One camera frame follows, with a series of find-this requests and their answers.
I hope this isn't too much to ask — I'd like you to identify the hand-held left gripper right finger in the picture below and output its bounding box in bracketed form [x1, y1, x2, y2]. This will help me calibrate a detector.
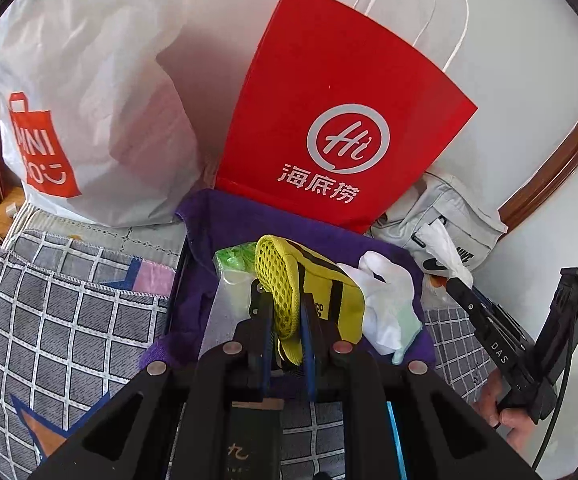
[298, 300, 544, 480]

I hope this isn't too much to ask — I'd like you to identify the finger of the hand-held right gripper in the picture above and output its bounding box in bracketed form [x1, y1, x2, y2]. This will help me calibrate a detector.
[476, 300, 534, 352]
[444, 276, 520, 380]

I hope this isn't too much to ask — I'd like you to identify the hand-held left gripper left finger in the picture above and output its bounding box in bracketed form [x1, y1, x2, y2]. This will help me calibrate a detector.
[29, 282, 276, 480]

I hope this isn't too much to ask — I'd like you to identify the yellow mesh shoe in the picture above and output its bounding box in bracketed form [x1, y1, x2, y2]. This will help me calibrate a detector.
[254, 235, 367, 377]

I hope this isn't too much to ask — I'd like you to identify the person's right hand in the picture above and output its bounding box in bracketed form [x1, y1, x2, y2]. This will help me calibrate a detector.
[473, 360, 550, 450]

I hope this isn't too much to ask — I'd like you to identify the mint green sock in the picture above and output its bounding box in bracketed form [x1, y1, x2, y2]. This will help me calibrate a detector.
[391, 305, 423, 366]

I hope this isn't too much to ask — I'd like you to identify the green wrapped packet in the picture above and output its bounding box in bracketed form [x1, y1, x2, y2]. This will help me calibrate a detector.
[213, 244, 260, 282]

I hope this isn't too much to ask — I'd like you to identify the dark green box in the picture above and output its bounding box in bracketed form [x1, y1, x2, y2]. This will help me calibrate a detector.
[226, 399, 284, 480]

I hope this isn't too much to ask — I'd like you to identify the purple towel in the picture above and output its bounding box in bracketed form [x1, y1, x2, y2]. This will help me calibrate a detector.
[139, 189, 436, 407]

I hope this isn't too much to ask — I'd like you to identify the grey waist bag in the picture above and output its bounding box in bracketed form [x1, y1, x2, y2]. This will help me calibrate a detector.
[369, 170, 510, 277]

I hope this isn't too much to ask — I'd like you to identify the curved wooden headboard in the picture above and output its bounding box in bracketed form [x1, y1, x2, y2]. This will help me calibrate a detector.
[498, 62, 578, 229]

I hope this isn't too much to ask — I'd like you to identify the grey checked blanket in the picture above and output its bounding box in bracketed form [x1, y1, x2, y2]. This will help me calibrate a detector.
[0, 230, 500, 480]

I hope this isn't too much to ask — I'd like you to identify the printed bed sheet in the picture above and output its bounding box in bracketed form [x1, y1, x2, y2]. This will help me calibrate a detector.
[0, 207, 190, 267]

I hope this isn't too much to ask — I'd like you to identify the red paper bag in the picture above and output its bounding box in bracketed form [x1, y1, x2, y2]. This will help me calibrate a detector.
[214, 0, 478, 236]

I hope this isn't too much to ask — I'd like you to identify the white plastic shopping bag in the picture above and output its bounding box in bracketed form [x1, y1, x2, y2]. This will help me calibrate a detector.
[0, 0, 220, 228]

